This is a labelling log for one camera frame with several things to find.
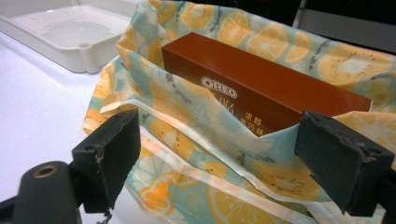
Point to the grey metal panel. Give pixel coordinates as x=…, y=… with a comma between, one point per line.
x=348, y=26

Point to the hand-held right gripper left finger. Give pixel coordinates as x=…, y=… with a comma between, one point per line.
x=106, y=161

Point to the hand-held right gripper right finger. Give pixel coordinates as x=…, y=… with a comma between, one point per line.
x=342, y=161

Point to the brown cookie box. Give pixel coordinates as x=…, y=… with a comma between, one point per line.
x=249, y=84

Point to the white plastic tray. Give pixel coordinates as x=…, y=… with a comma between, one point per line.
x=68, y=34

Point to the citrus print fabric bag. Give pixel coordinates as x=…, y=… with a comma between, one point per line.
x=218, y=174

